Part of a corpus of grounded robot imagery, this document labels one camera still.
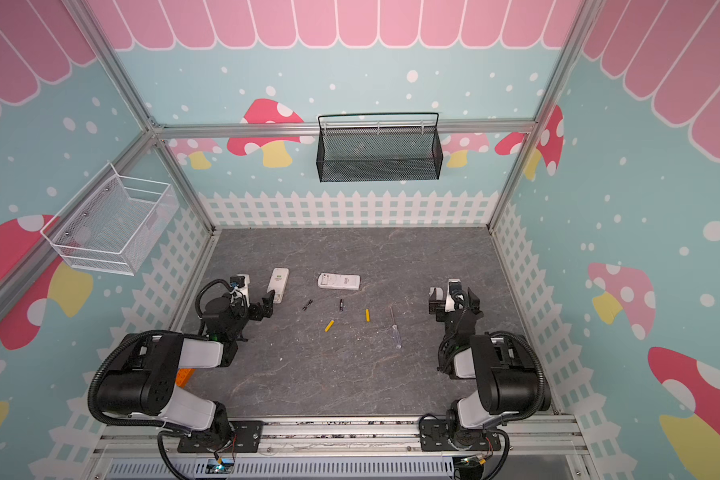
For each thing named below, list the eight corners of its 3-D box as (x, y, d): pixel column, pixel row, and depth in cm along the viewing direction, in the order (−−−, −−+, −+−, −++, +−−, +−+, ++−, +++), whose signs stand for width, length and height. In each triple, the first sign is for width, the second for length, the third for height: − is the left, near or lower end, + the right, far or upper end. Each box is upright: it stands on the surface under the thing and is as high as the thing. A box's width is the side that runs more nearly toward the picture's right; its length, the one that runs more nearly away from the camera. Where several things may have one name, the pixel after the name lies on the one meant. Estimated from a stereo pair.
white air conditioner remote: (317, 286, 105) (316, 283, 104) (320, 275, 109) (319, 271, 107) (359, 290, 104) (359, 286, 103) (361, 278, 108) (361, 275, 106)
